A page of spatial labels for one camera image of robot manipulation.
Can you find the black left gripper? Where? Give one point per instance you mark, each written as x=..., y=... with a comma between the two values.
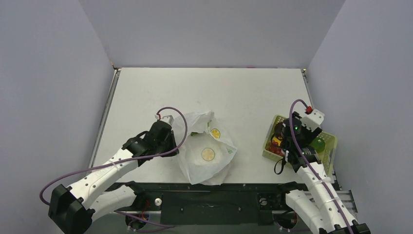
x=171, y=137

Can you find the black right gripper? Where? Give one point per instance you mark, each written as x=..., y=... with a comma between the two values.
x=285, y=142

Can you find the white plastic bag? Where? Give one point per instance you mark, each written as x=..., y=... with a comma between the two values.
x=206, y=154

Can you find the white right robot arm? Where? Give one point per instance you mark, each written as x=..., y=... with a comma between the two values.
x=324, y=212

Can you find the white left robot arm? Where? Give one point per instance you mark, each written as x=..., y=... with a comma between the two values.
x=75, y=207

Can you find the green halved fake fruit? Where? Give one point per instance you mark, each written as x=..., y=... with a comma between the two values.
x=318, y=144

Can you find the dark purple fake fruit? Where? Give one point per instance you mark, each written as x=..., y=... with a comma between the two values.
x=278, y=129

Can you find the red fake fruit in bag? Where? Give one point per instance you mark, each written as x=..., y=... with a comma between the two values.
x=274, y=147

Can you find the yellow-green perforated plastic basket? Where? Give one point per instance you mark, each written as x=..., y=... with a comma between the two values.
x=327, y=156

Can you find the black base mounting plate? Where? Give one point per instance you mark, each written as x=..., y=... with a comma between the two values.
x=226, y=204

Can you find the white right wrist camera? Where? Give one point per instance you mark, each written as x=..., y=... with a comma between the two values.
x=312, y=119

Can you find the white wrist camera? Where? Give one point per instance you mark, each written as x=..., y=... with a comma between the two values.
x=169, y=119
x=312, y=119

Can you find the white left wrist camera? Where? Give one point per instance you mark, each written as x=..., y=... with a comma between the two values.
x=169, y=119

